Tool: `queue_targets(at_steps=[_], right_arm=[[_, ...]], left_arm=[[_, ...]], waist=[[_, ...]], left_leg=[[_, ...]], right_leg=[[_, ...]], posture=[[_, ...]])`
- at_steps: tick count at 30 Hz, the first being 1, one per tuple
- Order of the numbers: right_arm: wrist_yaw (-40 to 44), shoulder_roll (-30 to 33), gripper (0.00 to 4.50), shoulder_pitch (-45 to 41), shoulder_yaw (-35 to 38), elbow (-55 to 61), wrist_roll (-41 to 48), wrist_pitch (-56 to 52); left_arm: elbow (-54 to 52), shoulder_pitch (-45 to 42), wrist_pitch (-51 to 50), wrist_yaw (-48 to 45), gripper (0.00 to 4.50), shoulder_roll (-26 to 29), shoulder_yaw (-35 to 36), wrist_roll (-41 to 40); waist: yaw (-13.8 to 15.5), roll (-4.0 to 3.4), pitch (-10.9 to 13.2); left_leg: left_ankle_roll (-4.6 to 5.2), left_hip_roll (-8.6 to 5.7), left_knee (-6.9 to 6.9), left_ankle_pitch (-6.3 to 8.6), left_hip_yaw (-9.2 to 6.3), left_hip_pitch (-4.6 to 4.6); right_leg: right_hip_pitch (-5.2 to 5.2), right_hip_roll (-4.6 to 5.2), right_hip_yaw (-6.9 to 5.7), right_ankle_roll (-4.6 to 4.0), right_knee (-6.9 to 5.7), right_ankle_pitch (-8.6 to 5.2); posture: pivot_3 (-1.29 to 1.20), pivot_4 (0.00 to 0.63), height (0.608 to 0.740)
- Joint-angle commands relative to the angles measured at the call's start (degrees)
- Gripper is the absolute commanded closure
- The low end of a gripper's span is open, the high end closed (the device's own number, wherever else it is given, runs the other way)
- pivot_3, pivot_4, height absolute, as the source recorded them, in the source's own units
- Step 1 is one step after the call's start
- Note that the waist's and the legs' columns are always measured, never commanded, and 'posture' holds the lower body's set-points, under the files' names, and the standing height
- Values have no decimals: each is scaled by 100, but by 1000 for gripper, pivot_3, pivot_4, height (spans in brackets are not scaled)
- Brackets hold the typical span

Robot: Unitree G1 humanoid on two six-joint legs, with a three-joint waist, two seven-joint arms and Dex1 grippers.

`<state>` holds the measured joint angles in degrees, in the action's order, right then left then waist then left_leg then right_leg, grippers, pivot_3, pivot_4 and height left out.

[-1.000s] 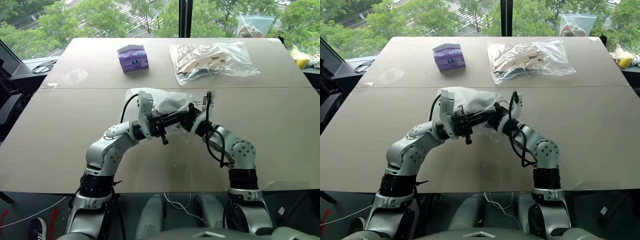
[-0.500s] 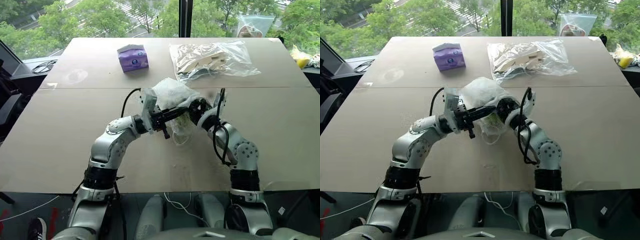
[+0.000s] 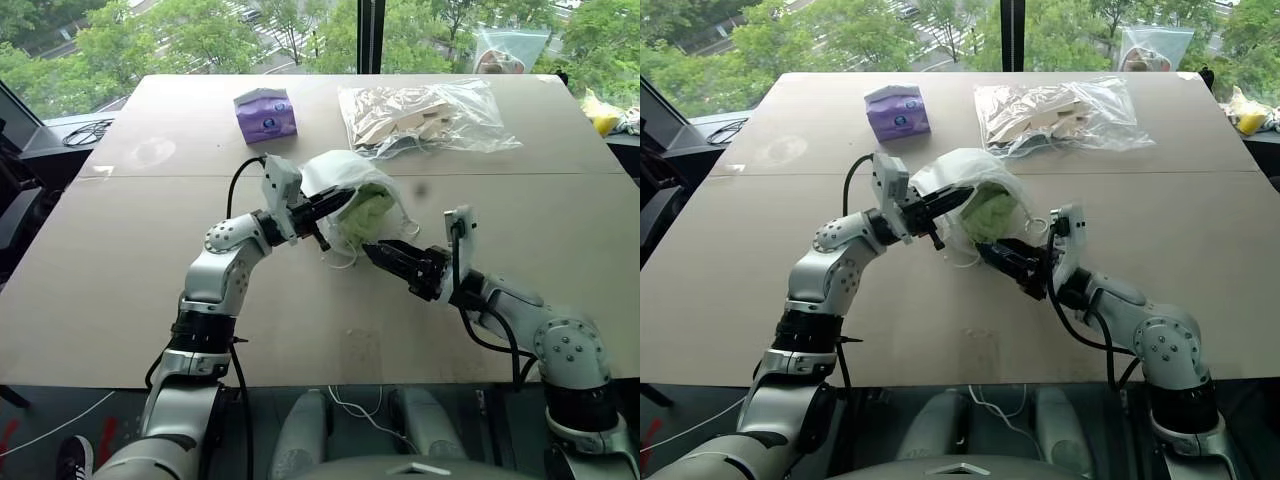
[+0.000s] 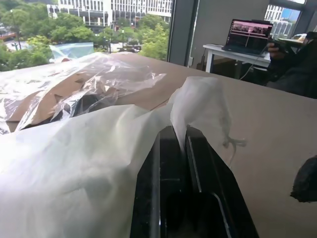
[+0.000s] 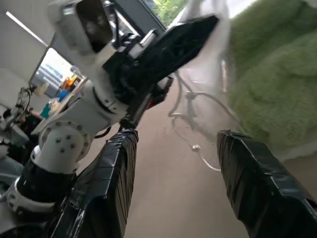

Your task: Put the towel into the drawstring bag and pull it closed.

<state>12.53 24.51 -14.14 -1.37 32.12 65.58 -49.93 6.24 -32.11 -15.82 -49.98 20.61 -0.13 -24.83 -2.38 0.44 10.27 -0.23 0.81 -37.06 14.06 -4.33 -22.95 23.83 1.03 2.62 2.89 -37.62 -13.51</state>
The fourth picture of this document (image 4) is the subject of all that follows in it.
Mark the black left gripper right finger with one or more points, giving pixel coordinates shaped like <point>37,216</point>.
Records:
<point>218,188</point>

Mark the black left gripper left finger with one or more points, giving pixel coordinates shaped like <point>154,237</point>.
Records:
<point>148,198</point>

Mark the dark grey towel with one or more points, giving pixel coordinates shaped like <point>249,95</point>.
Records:
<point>305,183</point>

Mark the person's hand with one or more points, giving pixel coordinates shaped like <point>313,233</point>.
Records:
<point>273,52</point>

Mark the brown cardboard sheet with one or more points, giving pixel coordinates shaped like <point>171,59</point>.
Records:
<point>148,94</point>

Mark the black flat object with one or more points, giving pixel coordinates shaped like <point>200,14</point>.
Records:
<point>86,104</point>

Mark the white desk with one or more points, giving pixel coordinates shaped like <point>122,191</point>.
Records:
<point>215,50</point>

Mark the person in dark clothes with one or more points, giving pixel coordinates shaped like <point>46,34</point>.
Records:
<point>297,72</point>

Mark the open black laptop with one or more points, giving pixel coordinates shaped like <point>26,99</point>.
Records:
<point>247,34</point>

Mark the black phone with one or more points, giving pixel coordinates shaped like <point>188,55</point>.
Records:
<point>284,45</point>

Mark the clear plastic sheet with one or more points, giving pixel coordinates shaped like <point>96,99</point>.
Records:
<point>37,79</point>

